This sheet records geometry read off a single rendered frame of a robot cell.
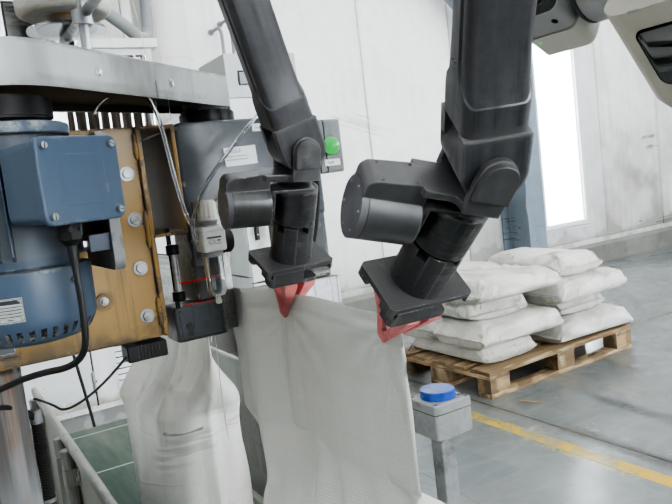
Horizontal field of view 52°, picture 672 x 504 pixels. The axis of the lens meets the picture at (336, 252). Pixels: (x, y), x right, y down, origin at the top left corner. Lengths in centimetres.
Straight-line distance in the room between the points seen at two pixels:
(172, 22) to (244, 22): 357
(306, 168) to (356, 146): 515
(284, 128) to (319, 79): 506
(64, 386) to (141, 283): 284
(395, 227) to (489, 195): 8
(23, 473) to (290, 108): 65
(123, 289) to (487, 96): 67
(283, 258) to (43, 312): 31
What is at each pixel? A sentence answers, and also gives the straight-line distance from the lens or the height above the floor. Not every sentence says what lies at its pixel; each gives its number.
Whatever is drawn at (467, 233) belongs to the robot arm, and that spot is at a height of 117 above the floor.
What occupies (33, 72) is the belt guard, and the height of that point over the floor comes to 138.
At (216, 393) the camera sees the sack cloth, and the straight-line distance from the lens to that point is 137.
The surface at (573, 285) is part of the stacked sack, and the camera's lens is 417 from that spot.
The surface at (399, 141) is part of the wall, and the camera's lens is 628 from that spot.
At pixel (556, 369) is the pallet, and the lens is 414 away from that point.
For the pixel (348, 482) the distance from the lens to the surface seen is 90.
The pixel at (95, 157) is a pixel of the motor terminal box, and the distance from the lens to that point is 80.
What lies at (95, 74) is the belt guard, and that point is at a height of 139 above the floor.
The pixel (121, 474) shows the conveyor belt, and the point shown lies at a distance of 242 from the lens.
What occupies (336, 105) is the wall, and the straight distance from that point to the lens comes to 596.
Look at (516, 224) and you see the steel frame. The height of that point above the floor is 59.
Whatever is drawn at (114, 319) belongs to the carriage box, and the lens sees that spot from 106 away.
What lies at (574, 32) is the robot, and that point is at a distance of 105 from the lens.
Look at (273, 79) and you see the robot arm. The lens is 86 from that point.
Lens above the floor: 123
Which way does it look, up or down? 6 degrees down
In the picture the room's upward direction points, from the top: 7 degrees counter-clockwise
